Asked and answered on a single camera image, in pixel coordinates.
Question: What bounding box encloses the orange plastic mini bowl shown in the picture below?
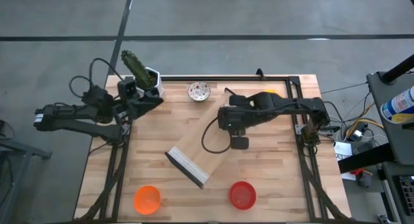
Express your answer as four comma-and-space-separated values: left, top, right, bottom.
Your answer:
133, 185, 162, 216

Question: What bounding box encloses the black aluminium table frame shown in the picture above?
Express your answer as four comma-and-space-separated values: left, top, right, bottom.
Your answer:
73, 75, 356, 224

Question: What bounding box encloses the white hexagonal plant pot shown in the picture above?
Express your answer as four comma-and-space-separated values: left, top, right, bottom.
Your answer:
135, 67, 164, 97

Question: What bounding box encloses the yellow cable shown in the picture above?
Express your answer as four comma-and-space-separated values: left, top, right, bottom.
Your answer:
343, 118, 376, 139

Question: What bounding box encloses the dark grey cabinet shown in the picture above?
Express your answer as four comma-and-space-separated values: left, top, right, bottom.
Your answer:
376, 162, 414, 224

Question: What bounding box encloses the grey metal stand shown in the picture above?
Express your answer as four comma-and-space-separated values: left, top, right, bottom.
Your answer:
0, 120, 52, 224

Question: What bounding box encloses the black pole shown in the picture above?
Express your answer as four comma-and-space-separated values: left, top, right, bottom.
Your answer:
378, 54, 414, 85

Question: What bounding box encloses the black diagonal beam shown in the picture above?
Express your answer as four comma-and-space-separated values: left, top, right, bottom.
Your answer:
338, 142, 396, 175

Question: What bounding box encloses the white floral mini bowl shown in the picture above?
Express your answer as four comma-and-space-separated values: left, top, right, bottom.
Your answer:
188, 81, 212, 102

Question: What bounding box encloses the red plastic mini bowl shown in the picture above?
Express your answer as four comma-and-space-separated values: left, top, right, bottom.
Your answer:
228, 181, 257, 210

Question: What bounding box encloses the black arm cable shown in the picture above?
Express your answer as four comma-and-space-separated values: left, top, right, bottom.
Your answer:
69, 58, 125, 100
201, 115, 234, 155

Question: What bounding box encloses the white blue spray can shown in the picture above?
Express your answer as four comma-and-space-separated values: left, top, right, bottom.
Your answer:
380, 85, 414, 124

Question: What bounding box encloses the dark grey cart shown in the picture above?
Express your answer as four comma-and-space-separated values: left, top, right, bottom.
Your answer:
365, 71, 414, 166

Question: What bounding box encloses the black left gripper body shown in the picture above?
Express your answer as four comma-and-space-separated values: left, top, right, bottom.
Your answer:
126, 96, 148, 120

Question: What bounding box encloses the white paper sheet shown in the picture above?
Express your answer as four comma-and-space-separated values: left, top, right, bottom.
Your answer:
334, 141, 353, 162

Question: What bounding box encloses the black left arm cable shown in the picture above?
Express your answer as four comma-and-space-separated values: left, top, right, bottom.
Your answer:
69, 58, 125, 100

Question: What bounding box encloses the wooden shelf with black ends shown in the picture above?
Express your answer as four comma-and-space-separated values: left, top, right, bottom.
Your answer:
164, 87, 256, 189

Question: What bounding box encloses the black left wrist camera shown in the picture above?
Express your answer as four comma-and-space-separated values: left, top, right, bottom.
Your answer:
117, 76, 137, 101

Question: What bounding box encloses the small grey box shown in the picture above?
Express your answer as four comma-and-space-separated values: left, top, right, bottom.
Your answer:
358, 171, 373, 188

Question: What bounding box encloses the green cactus plant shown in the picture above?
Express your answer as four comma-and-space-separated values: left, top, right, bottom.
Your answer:
120, 49, 153, 89

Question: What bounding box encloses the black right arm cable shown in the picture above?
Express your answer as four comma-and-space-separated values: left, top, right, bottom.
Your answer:
201, 115, 234, 155

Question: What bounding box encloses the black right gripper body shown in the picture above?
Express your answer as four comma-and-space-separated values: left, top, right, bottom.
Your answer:
218, 106, 252, 150

